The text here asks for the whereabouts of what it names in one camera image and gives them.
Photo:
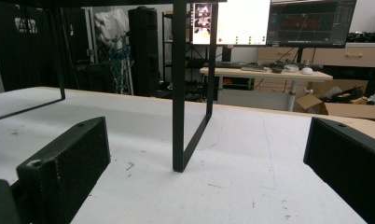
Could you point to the open cardboard box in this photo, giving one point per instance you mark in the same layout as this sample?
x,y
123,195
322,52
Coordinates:
x,y
341,105

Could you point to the dark computer monitor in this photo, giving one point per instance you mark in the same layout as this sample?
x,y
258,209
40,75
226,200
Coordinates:
x,y
310,23

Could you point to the black curtain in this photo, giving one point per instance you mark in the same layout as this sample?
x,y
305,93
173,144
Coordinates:
x,y
27,46

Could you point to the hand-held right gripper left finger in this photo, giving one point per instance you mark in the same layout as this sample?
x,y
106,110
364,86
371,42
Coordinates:
x,y
64,169

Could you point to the black shelf rack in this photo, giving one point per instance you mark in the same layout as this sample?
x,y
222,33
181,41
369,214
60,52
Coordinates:
x,y
184,59

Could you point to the light wooden desk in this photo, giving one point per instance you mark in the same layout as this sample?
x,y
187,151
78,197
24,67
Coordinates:
x,y
269,74

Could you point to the black metal frame stand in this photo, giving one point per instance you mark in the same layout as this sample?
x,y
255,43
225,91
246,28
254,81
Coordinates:
x,y
178,93

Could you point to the white computer mouse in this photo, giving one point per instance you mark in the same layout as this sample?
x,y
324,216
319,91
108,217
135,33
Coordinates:
x,y
307,71

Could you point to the tall black case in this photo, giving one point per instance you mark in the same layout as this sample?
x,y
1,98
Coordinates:
x,y
144,49

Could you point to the white plastic cover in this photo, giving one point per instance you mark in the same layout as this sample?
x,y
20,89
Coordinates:
x,y
111,25

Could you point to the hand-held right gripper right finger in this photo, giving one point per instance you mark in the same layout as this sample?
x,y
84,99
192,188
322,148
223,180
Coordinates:
x,y
350,158

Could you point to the black keyboard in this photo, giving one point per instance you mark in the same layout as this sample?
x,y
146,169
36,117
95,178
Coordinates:
x,y
229,65

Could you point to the bright computer monitor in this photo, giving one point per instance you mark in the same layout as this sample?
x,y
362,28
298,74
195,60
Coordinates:
x,y
238,21

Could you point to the wooden drawer cabinet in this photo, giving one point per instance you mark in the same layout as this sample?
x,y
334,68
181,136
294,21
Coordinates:
x,y
341,56

